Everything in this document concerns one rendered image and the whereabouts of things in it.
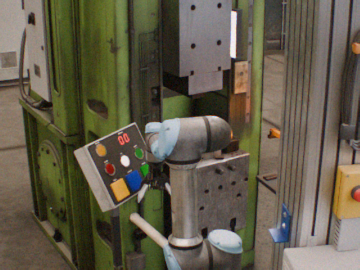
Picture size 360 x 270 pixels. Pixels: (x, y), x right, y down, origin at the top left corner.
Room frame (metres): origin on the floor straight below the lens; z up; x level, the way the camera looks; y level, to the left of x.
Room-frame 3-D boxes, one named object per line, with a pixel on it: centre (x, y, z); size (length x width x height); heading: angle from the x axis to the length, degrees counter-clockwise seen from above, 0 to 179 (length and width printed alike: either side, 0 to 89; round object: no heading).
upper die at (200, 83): (2.72, -0.01, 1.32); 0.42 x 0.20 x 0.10; 32
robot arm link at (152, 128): (2.03, 0.10, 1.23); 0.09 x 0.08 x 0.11; 14
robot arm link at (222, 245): (1.58, -0.14, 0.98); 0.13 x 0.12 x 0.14; 104
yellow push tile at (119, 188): (2.02, 0.26, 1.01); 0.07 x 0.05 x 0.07; 147
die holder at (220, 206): (2.76, -0.05, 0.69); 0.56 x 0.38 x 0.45; 32
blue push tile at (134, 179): (2.11, 0.20, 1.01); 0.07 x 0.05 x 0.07; 147
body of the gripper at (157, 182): (2.03, 0.10, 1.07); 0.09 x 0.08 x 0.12; 6
